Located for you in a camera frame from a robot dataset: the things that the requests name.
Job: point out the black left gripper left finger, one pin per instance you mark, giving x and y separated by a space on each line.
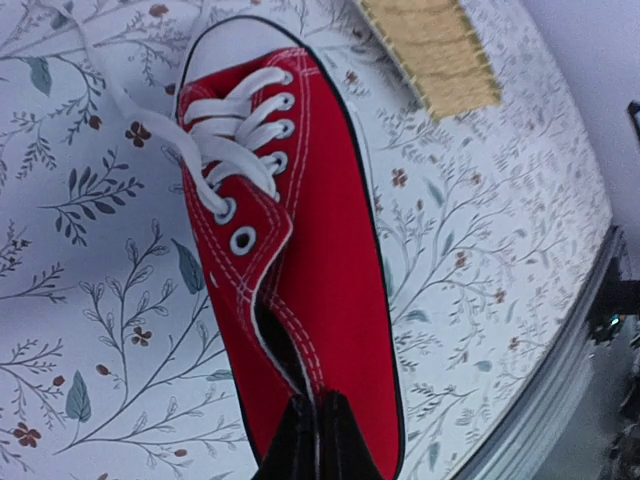
291 454

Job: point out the aluminium front rail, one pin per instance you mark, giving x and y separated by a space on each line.
568 421

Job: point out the white shoelace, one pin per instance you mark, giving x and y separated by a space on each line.
225 133

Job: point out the floral patterned table mat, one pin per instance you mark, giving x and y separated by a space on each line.
111 365

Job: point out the woven bamboo tray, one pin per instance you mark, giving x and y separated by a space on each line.
439 53

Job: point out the red canvas sneaker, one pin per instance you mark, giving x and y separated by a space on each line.
296 284

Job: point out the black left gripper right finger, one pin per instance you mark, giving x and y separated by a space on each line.
344 453

